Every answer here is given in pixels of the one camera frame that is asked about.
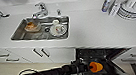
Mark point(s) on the white sink base cabinet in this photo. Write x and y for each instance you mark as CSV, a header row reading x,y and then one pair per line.
x,y
57,53

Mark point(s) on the white plate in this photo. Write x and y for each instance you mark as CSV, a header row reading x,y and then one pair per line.
x,y
63,31

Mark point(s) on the stainless steel dishwasher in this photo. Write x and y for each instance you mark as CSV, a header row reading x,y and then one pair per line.
x,y
86,55

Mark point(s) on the chrome faucet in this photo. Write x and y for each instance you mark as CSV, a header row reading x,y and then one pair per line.
x,y
41,9

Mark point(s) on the stainless steel sink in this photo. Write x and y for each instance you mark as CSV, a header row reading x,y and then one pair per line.
x,y
20,36

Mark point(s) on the stack of white plates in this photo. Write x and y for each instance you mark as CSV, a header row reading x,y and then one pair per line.
x,y
128,13

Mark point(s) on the clear container orange food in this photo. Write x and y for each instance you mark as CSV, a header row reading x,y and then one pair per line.
x,y
32,26

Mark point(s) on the small white bottle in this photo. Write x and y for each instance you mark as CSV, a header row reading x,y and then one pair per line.
x,y
114,8

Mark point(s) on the microwave oven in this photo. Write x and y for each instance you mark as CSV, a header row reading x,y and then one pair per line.
x,y
0,56

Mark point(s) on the small yellow cup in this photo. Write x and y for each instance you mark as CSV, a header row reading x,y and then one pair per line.
x,y
97,67

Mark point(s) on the white patterned mug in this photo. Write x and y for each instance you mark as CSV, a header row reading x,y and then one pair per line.
x,y
56,25

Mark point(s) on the white cup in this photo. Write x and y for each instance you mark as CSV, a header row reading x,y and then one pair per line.
x,y
132,2

